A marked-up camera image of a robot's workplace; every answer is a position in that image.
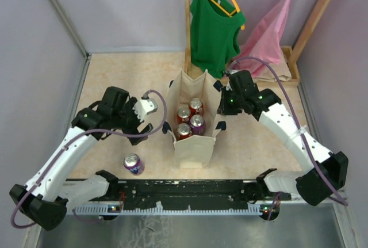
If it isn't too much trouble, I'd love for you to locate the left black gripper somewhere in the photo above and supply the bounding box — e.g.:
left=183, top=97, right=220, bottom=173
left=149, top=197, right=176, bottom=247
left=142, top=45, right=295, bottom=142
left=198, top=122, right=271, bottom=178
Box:
left=112, top=97, right=153, bottom=144

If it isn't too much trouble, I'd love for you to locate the purple soda can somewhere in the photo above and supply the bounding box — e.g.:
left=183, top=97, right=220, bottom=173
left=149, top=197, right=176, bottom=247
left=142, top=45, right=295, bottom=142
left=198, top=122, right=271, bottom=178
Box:
left=123, top=153, right=144, bottom=175
left=177, top=123, right=192, bottom=140
left=190, top=115, right=205, bottom=136

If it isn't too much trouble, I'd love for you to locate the beige canvas tote bag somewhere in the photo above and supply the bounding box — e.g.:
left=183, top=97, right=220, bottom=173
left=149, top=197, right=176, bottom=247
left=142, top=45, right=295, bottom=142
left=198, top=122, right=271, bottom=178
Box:
left=163, top=71, right=227, bottom=169

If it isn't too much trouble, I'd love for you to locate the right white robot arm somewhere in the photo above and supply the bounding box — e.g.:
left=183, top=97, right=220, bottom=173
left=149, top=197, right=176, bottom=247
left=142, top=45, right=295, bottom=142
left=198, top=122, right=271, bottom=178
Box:
left=217, top=70, right=348, bottom=206

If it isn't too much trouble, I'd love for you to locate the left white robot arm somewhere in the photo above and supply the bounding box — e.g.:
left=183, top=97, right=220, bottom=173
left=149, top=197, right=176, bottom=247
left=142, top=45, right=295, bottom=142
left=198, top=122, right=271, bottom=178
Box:
left=9, top=86, right=158, bottom=231

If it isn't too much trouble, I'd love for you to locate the purple soda can front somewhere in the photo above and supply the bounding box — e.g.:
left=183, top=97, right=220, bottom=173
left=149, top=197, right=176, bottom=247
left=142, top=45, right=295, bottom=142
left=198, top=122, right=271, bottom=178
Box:
left=123, top=153, right=144, bottom=175

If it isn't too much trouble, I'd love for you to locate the pink cloth garment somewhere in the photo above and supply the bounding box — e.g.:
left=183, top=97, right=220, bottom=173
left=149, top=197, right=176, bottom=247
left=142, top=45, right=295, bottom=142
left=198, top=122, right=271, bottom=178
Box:
left=228, top=0, right=292, bottom=80

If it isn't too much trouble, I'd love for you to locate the wooden clothes rack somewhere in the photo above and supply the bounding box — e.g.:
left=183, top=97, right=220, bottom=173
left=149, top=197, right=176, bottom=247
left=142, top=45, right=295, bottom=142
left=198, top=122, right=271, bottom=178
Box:
left=184, top=0, right=331, bottom=87

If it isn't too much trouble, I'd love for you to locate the green tank top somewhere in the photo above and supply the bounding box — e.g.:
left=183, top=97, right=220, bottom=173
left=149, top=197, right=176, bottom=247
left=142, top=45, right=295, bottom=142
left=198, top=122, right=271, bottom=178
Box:
left=190, top=0, right=246, bottom=78

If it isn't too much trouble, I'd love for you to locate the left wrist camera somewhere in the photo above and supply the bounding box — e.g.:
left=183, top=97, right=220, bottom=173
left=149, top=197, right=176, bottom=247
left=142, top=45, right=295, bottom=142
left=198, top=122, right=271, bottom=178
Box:
left=133, top=98, right=158, bottom=123

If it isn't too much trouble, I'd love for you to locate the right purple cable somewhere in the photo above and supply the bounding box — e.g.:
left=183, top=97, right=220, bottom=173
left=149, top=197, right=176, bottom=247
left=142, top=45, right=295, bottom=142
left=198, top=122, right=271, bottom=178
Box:
left=227, top=56, right=349, bottom=222

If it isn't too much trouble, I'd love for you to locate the purple cable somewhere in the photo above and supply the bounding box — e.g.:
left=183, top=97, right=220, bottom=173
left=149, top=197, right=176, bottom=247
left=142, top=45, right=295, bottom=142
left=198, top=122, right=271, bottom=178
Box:
left=227, top=56, right=349, bottom=222
left=10, top=89, right=168, bottom=229

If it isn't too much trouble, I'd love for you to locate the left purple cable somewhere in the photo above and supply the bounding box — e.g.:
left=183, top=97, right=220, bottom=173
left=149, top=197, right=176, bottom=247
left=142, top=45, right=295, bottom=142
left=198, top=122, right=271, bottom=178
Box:
left=10, top=89, right=168, bottom=229

